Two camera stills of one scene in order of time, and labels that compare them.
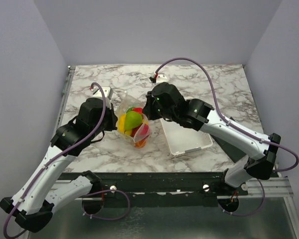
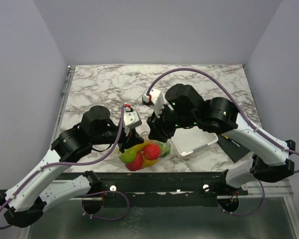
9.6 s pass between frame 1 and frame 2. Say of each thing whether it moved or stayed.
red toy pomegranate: moved
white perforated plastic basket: stayed
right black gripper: moved
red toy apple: moved
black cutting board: stayed
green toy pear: moved
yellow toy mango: moved
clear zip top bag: moved
